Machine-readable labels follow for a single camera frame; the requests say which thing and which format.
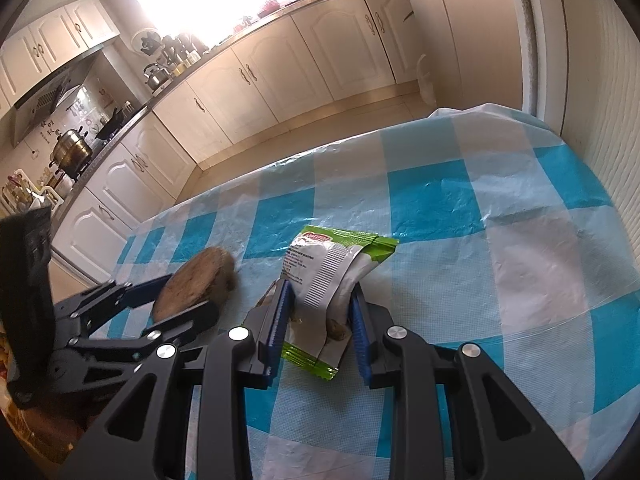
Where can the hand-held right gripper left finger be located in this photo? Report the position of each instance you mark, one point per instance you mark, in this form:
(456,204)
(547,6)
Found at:
(275,320)

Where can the brown round husk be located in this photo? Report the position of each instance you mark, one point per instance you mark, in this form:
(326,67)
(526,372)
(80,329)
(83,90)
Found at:
(200,275)

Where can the steel kettle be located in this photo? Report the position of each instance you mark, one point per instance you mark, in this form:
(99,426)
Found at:
(156,79)

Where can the green white snack packet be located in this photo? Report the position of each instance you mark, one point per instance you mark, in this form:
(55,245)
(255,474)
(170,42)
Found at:
(325,270)

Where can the white base kitchen cabinets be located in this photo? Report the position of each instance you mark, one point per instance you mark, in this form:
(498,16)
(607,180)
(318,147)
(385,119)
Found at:
(250,85)

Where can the white upper kitchen cabinets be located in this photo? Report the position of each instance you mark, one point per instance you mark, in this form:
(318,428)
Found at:
(55,40)

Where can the white refrigerator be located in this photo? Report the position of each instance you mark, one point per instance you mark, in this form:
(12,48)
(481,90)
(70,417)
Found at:
(475,30)

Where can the steel range hood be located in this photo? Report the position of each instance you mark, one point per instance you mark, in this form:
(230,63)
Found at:
(50,92)

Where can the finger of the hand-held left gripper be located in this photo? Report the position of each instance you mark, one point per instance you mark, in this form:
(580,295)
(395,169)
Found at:
(185,322)
(145,290)

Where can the dark bottle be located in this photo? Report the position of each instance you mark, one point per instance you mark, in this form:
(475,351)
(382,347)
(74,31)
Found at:
(190,45)
(172,49)

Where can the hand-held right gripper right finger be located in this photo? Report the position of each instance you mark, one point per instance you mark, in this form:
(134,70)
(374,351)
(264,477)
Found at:
(357,330)

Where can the blue checkered tablecloth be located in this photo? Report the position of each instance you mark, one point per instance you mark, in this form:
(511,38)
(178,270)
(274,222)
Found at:
(500,210)

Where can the white dish rack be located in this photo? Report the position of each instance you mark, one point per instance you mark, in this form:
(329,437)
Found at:
(25,192)

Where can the round white utensil holder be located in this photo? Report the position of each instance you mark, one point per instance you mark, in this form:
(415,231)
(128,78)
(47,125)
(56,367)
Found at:
(146,42)

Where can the black wok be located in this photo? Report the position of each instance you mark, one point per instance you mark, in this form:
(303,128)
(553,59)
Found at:
(110,127)

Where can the steel stockpot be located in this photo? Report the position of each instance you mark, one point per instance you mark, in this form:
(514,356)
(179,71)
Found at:
(74,152)

